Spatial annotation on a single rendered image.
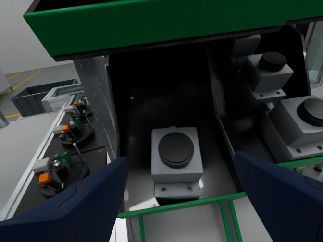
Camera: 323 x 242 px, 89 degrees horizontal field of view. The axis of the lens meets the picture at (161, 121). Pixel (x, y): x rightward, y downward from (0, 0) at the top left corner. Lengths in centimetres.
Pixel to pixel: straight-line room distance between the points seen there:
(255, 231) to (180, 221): 14
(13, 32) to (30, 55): 110
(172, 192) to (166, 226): 17
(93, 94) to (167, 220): 24
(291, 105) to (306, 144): 5
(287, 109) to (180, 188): 14
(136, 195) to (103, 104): 12
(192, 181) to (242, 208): 22
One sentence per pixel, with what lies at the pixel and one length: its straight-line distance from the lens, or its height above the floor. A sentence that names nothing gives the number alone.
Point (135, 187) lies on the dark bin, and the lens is 20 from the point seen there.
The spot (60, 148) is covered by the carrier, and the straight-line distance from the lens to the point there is 79.
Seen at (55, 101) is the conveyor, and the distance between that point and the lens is 151.
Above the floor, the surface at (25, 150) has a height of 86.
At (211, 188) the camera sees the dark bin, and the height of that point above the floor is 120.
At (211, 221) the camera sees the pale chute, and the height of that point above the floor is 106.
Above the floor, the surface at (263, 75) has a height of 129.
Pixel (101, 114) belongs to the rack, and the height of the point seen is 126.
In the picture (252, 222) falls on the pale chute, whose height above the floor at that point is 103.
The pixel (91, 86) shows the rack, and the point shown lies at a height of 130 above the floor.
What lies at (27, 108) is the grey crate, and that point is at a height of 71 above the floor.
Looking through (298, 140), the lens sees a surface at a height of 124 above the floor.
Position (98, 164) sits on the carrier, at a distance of 62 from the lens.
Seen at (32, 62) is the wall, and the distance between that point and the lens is 1129.
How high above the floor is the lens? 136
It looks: 31 degrees down
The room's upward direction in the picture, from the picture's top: 8 degrees counter-clockwise
